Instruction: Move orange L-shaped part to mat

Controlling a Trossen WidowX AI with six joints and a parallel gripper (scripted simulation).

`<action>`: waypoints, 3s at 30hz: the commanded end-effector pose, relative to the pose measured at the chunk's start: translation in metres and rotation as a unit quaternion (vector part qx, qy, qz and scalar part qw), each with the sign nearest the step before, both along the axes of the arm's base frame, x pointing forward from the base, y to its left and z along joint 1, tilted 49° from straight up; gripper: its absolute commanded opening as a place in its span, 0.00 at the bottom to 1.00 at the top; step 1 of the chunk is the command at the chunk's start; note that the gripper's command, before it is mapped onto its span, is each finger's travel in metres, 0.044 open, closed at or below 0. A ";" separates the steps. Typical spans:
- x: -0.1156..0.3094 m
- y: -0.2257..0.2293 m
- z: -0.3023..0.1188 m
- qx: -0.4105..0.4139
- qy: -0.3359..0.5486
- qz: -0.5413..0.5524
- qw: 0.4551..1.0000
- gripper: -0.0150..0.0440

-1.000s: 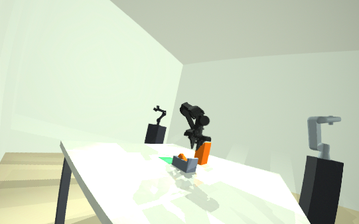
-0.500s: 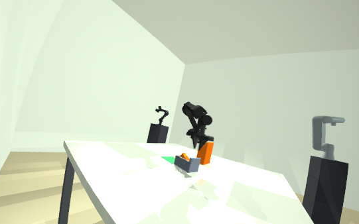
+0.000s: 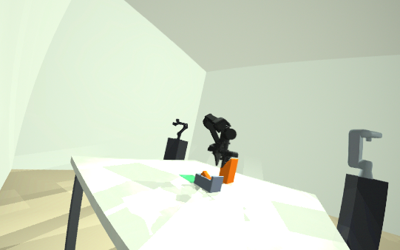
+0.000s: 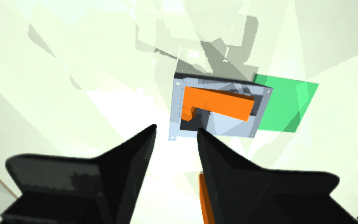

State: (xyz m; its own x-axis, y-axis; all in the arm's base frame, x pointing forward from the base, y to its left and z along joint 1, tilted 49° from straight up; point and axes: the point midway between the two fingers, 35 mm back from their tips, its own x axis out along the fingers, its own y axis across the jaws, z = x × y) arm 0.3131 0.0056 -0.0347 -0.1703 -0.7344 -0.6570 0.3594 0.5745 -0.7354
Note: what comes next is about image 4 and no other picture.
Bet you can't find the orange l-shaped part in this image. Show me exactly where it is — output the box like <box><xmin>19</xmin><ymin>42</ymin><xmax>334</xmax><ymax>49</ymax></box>
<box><xmin>181</xmin><ymin>86</ymin><xmax>254</xmax><ymax>122</ymax></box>

